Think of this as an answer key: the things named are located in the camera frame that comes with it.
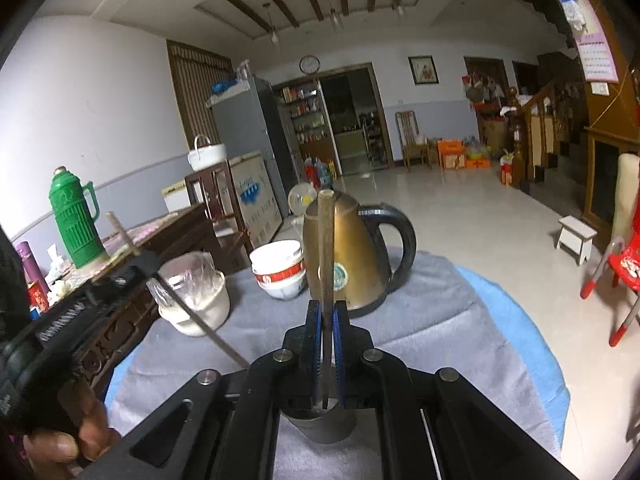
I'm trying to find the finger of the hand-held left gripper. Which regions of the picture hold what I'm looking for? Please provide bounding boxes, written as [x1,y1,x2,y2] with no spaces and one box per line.
[89,251,162,307]

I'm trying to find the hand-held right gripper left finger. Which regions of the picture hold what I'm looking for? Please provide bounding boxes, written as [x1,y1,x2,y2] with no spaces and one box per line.
[75,300,326,480]

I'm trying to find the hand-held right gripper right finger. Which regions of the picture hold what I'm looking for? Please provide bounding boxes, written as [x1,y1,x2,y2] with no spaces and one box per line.
[332,300,582,480]

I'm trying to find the grey chopstick holder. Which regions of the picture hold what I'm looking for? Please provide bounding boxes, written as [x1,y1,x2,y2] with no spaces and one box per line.
[280,401,370,445]

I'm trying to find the brown wooden chopstick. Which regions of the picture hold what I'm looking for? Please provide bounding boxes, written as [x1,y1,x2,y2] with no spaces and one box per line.
[106,211,251,370]
[318,190,335,409]

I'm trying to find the person's left hand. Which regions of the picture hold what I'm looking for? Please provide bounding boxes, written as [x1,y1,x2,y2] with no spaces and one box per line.
[22,384,122,480]

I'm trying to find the pink patterned tablecloth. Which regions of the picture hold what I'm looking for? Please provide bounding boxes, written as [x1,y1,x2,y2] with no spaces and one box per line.
[100,212,182,257]

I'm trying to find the red can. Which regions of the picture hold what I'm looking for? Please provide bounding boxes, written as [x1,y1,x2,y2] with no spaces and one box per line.
[27,280,52,312]

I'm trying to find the dark carved wooden bench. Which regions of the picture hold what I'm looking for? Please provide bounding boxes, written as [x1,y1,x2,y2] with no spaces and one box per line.
[50,204,256,403]

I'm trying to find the plain white bowl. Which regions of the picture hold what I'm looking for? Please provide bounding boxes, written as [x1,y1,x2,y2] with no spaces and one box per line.
[257,274,307,301]

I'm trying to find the white tissue pack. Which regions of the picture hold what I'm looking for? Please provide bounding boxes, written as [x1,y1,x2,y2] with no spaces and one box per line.
[44,245,77,302]

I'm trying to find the purple bottle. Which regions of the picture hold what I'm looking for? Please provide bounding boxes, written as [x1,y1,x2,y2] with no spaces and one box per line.
[15,241,51,297]

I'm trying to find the green thermos flask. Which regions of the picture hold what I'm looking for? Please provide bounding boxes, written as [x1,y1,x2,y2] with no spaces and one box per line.
[48,165,109,269]

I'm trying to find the large white bowl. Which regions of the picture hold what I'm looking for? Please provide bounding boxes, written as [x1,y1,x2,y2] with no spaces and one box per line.
[159,270,231,337]

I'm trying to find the red banded white bowl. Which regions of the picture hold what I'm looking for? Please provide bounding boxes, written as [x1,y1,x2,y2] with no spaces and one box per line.
[249,240,307,285]

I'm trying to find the gold electric kettle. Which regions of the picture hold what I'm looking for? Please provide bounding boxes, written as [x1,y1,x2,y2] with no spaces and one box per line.
[302,190,418,319]

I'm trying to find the dark wooden chair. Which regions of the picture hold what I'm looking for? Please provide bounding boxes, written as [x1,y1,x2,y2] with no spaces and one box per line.
[184,160,253,273]

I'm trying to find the grey towel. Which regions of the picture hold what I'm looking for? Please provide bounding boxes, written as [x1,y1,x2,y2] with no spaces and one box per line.
[107,247,562,480]

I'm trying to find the white basket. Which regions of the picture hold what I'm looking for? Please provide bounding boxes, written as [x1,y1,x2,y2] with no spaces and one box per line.
[188,134,227,172]

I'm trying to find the small white fan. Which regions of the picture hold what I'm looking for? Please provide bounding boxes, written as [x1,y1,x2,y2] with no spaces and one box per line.
[287,182,319,219]

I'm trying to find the white chest freezer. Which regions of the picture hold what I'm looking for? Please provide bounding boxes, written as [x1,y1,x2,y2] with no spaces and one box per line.
[161,152,284,247]

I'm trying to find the blue cloth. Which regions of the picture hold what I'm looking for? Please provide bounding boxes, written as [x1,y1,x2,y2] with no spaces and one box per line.
[102,260,572,461]

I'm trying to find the grey refrigerator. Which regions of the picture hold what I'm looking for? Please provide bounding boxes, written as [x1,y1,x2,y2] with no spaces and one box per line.
[209,76,302,221]

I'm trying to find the shelf of bottles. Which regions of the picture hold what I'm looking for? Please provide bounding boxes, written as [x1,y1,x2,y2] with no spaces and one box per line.
[276,82,342,177]

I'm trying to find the light wooden chair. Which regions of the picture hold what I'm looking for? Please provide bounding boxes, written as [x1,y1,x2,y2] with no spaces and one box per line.
[395,110,434,170]

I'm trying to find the orange boxes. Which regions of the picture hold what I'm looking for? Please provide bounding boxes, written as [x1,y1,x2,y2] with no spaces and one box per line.
[437,138,494,171]

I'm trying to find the white step stool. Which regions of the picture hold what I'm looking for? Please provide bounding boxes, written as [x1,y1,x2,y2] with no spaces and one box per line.
[556,215,599,266]

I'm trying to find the red plastic chair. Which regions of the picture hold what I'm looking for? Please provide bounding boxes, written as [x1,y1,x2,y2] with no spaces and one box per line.
[580,232,640,347]

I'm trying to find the wooden stair railing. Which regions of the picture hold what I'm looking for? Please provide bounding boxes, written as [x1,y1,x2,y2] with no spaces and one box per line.
[514,79,592,193]

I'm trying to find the wooden cabinet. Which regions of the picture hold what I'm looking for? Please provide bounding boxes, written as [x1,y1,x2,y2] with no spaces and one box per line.
[582,127,640,242]

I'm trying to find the framed wall picture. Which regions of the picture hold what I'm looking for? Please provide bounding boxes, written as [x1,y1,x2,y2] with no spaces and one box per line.
[407,55,440,86]

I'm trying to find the pink wall calendar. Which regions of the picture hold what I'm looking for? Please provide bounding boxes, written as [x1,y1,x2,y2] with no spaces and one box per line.
[556,0,621,84]

